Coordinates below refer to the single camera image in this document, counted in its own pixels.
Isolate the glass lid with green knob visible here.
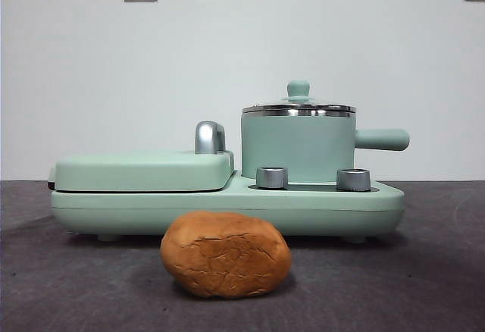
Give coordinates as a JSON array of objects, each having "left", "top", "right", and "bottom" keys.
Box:
[{"left": 242, "top": 80, "right": 356, "bottom": 115}]

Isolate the brown potato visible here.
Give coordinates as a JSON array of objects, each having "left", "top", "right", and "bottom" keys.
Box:
[{"left": 159, "top": 210, "right": 292, "bottom": 301}]

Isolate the silver control knob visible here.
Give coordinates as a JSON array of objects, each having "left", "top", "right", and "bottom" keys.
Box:
[
  {"left": 255, "top": 166, "right": 289, "bottom": 189},
  {"left": 336, "top": 168, "right": 371, "bottom": 192}
]

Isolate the mint green breakfast machine base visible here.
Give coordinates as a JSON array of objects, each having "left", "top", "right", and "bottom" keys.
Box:
[{"left": 51, "top": 170, "right": 405, "bottom": 243}]

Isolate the chrome griddle cover handle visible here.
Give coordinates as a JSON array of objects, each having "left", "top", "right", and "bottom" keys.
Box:
[{"left": 194, "top": 120, "right": 228, "bottom": 155}]

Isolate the mint green pot with handle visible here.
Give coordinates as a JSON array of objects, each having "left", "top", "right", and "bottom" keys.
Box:
[{"left": 240, "top": 106, "right": 411, "bottom": 182}]

